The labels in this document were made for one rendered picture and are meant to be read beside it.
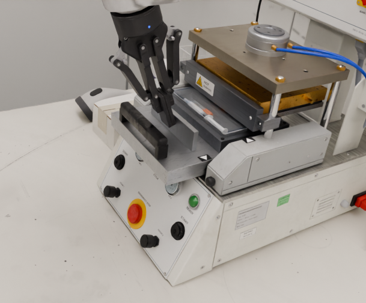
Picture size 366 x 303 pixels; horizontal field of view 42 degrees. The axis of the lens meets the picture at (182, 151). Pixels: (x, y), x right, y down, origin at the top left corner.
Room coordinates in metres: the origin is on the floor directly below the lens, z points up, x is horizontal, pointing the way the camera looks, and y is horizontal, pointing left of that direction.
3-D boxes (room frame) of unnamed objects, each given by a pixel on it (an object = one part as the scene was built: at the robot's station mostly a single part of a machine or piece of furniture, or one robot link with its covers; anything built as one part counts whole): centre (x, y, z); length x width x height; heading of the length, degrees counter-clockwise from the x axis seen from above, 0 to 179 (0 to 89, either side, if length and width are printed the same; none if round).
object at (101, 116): (1.11, 0.14, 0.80); 0.19 x 0.13 x 0.09; 126
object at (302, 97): (0.88, -0.14, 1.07); 0.22 x 0.17 x 0.10; 36
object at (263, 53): (0.89, -0.17, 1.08); 0.31 x 0.24 x 0.13; 36
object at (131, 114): (0.74, 0.08, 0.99); 0.15 x 0.02 x 0.04; 36
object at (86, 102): (1.22, 0.22, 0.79); 0.20 x 0.08 x 0.08; 126
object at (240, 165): (0.73, -0.15, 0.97); 0.26 x 0.05 x 0.07; 126
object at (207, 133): (0.85, -0.07, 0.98); 0.20 x 0.17 x 0.03; 36
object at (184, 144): (0.82, -0.03, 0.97); 0.30 x 0.22 x 0.08; 126
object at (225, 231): (0.87, -0.14, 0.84); 0.53 x 0.37 x 0.17; 126
